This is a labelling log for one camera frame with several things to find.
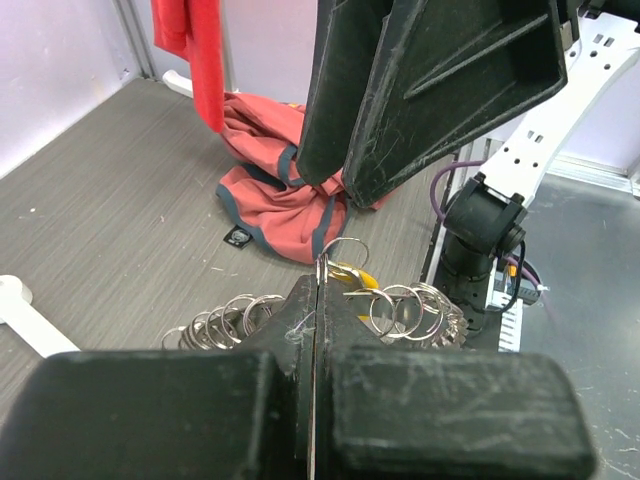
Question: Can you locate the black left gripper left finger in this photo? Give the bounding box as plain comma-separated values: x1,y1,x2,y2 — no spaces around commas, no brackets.
1,275,318,479

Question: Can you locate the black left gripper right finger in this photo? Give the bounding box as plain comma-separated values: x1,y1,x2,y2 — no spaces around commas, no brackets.
314,280,598,479

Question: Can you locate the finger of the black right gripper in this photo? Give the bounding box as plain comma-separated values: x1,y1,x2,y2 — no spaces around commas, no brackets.
297,0,393,186
342,1,567,207

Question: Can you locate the metal disc keyring organizer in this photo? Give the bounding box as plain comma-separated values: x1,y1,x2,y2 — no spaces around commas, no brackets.
160,237,469,351

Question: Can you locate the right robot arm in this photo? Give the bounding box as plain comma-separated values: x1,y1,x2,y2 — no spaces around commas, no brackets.
297,0,639,308

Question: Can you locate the red cloth on hanger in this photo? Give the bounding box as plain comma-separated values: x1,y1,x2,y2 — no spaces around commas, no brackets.
151,0,225,133

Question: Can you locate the white clothes rack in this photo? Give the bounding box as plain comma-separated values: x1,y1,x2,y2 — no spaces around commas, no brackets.
1,70,193,358

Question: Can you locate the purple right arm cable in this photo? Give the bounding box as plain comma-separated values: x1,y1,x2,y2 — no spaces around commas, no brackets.
430,159,564,326

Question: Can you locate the white slotted cable duct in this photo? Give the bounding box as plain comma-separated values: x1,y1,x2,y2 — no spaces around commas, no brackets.
498,299,523,353

